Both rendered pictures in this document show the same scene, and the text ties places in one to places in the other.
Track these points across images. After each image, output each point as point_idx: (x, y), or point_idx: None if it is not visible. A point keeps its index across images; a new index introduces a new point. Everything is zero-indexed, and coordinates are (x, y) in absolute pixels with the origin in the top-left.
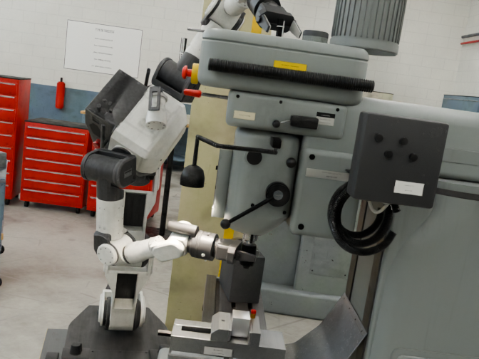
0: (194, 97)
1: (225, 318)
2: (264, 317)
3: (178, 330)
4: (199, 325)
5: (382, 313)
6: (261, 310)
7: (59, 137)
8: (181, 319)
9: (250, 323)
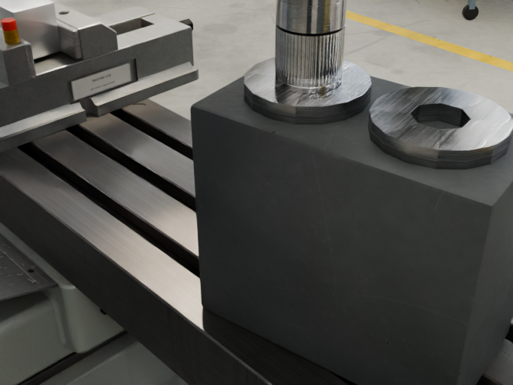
0: None
1: (64, 16)
2: (103, 253)
3: (146, 17)
4: (128, 36)
5: None
6: (149, 280)
7: None
8: (178, 29)
9: (0, 30)
